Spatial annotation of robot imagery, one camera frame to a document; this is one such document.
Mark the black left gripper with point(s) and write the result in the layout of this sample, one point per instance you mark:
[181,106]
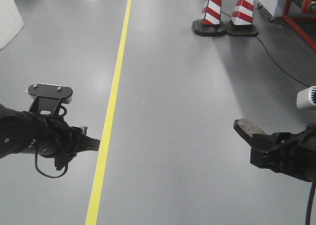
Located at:
[50,137]

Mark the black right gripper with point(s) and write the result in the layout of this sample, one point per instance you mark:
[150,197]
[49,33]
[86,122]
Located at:
[297,159]

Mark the brake pad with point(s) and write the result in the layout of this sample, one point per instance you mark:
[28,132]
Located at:
[84,130]
[246,129]

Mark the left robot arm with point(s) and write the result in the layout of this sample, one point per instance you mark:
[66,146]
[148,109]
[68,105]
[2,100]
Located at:
[8,119]

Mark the right red white traffic cone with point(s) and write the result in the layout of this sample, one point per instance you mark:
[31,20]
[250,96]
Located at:
[241,20]

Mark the red white traffic cone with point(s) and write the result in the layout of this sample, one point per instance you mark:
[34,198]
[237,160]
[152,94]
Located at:
[209,24]
[241,20]

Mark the white bulky object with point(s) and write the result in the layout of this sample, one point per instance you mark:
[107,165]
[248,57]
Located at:
[11,22]

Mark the left red white traffic cone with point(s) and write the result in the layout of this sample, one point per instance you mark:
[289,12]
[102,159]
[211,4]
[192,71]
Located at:
[209,24]

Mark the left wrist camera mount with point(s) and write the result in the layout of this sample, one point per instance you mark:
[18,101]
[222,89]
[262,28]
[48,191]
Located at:
[50,98]

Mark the red metal cart frame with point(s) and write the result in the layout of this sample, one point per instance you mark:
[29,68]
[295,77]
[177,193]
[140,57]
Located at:
[308,9]

